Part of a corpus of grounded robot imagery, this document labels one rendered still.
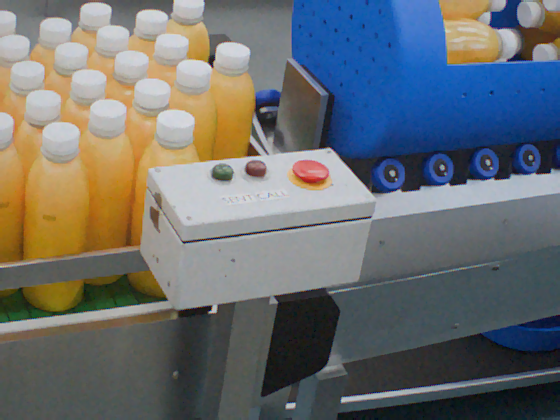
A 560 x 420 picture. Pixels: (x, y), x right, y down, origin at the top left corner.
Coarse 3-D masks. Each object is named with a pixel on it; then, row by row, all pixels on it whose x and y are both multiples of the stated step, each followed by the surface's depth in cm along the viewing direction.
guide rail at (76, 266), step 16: (64, 256) 123; (80, 256) 123; (96, 256) 124; (112, 256) 125; (128, 256) 126; (0, 272) 120; (16, 272) 120; (32, 272) 121; (48, 272) 122; (64, 272) 123; (80, 272) 124; (96, 272) 125; (112, 272) 126; (128, 272) 127; (0, 288) 121
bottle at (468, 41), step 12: (444, 24) 146; (456, 24) 147; (468, 24) 148; (480, 24) 149; (456, 36) 146; (468, 36) 147; (480, 36) 148; (492, 36) 149; (456, 48) 146; (468, 48) 147; (480, 48) 148; (492, 48) 149; (504, 48) 151; (456, 60) 147; (468, 60) 147; (480, 60) 148; (492, 60) 150
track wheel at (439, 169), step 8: (432, 152) 153; (440, 152) 153; (424, 160) 152; (432, 160) 152; (440, 160) 153; (448, 160) 153; (424, 168) 152; (432, 168) 152; (440, 168) 152; (448, 168) 153; (424, 176) 153; (432, 176) 152; (440, 176) 152; (448, 176) 153; (432, 184) 153; (440, 184) 152
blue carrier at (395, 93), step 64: (320, 0) 152; (384, 0) 138; (512, 0) 175; (320, 64) 154; (384, 64) 140; (448, 64) 140; (512, 64) 144; (384, 128) 142; (448, 128) 146; (512, 128) 151
